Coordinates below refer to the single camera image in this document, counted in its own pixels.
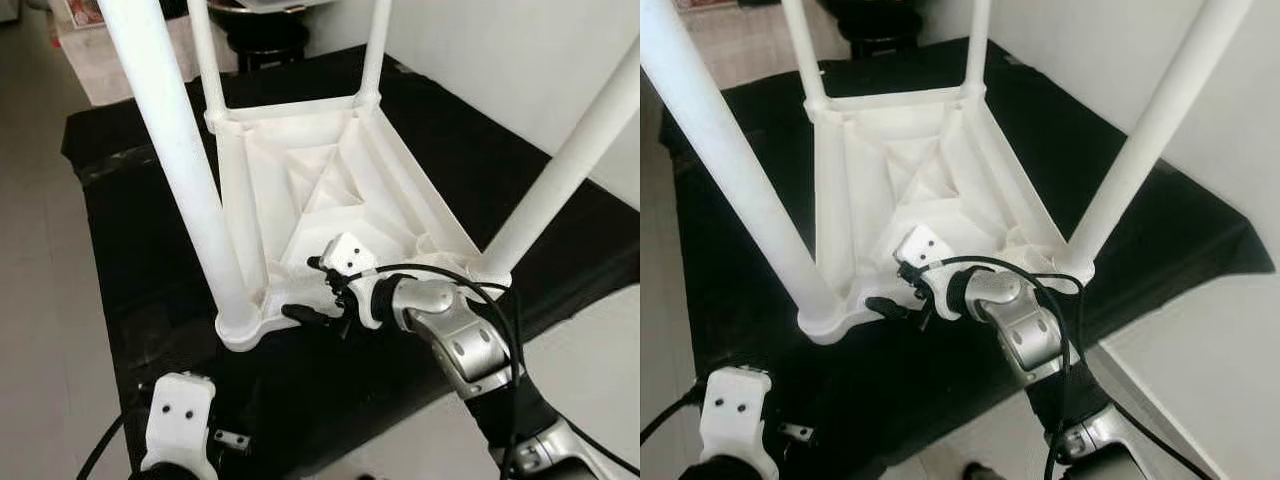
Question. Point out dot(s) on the black round basin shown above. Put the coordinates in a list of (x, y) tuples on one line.
[(880, 28), (260, 35)]

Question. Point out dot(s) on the black tablecloth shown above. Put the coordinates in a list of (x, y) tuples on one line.
[(560, 250), (1160, 250)]

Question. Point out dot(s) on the white plastic children table top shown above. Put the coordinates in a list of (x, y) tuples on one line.
[(900, 120), (300, 130)]

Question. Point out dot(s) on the red printed box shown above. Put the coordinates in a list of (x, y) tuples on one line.
[(705, 4), (80, 12)]

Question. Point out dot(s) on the grey plastic storage box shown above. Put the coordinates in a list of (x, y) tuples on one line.
[(280, 4)]

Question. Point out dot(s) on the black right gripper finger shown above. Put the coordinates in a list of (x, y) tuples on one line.
[(888, 308), (308, 314), (904, 266), (318, 266)]

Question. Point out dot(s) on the grey robot right leg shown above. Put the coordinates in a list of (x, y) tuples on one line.
[(980, 471)]

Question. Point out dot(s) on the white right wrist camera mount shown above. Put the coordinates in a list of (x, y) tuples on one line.
[(350, 255), (920, 248)]

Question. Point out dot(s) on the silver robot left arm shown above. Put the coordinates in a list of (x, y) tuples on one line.
[(165, 472), (720, 470)]

